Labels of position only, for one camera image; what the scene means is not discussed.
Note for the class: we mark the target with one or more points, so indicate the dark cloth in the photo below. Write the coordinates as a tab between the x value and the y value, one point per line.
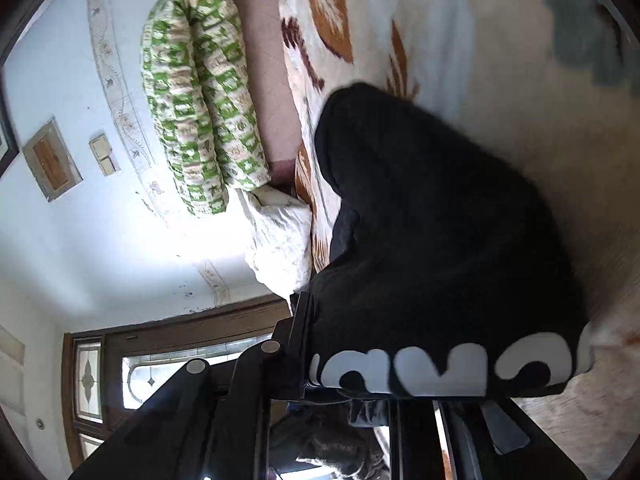
330	445

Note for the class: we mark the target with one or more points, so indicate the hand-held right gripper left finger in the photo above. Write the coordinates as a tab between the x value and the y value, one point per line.
295	355

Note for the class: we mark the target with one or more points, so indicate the dark picture frame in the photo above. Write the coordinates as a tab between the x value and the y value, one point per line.
7	140

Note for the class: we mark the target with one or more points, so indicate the white pillow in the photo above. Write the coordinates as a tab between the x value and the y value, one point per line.
280	245

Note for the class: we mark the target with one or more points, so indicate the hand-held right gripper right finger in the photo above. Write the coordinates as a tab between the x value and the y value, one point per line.
470	445

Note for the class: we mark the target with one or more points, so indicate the pink bed sheet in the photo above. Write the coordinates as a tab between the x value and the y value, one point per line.
265	85

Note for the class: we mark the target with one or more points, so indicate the leaf print blanket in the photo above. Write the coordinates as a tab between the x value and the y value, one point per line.
500	35

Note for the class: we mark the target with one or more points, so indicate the beige wall switch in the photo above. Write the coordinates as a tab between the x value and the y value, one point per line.
105	155

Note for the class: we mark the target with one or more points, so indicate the stained glass window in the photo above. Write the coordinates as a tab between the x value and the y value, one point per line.
150	375

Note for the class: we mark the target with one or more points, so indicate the black pants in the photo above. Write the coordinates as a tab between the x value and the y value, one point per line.
440	260

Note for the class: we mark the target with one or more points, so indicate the green checked folded quilt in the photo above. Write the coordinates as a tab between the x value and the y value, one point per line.
200	100

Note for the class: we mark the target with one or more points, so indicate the wooden wall box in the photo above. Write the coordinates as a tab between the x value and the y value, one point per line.
52	160

